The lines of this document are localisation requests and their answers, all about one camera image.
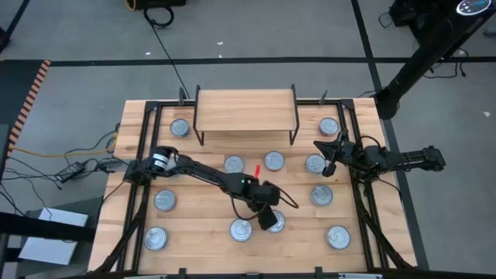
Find dark grey connector box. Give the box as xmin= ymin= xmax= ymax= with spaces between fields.
xmin=95 ymin=157 xmax=127 ymax=174

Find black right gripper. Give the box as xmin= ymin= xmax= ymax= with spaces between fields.
xmin=312 ymin=139 xmax=363 ymax=167

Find orange black hazard tape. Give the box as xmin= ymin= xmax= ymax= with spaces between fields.
xmin=6 ymin=60 xmax=52 ymax=158

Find black equipment case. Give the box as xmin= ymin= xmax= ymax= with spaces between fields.
xmin=389 ymin=0 xmax=427 ymax=28

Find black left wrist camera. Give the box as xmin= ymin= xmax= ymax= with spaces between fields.
xmin=257 ymin=206 xmax=278 ymax=232

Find black floor mat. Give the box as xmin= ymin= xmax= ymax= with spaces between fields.
xmin=0 ymin=61 xmax=43 ymax=125

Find long black floor cable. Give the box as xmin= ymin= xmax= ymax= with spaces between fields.
xmin=142 ymin=4 xmax=191 ymax=100

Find black power adapter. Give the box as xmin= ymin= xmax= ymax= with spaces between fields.
xmin=55 ymin=161 xmax=87 ymax=184

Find blue white label tuna can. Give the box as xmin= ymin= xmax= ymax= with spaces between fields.
xmin=169 ymin=117 xmax=191 ymax=139
xmin=223 ymin=154 xmax=246 ymax=175
xmin=304 ymin=153 xmax=327 ymax=175
xmin=229 ymin=218 xmax=253 ymax=243

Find yellow floor cable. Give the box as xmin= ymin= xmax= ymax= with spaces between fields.
xmin=8 ymin=133 xmax=119 ymax=159

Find white flat box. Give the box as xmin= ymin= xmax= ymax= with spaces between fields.
xmin=17 ymin=208 xmax=89 ymax=267

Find black bar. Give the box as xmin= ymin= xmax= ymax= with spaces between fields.
xmin=0 ymin=211 xmax=98 ymax=244

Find black aluminium table frame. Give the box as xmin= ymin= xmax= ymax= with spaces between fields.
xmin=88 ymin=98 xmax=419 ymax=279

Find red label seafood can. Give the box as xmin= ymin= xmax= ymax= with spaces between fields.
xmin=263 ymin=150 xmax=286 ymax=173
xmin=153 ymin=189 xmax=177 ymax=212
xmin=267 ymin=210 xmax=287 ymax=234
xmin=318 ymin=116 xmax=341 ymax=138

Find wooden shelf black metal legs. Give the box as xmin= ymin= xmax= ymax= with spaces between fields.
xmin=192 ymin=84 xmax=301 ymax=147

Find black box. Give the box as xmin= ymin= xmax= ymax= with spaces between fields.
xmin=133 ymin=0 xmax=187 ymax=9

